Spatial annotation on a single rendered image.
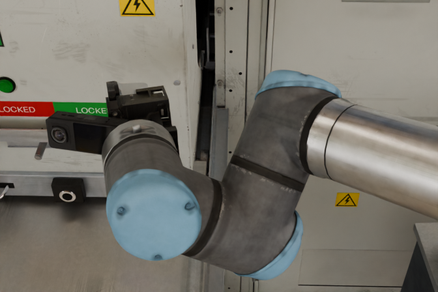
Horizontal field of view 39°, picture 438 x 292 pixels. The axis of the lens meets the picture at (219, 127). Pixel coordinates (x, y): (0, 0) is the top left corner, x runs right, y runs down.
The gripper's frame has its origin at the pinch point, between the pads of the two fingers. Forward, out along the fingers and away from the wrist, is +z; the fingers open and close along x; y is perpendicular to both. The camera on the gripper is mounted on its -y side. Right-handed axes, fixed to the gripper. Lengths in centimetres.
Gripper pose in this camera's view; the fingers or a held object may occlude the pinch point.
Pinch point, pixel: (111, 92)
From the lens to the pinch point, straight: 94.9
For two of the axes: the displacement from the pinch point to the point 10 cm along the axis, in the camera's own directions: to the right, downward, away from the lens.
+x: -0.5, -9.0, -4.4
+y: 9.7, -1.4, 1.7
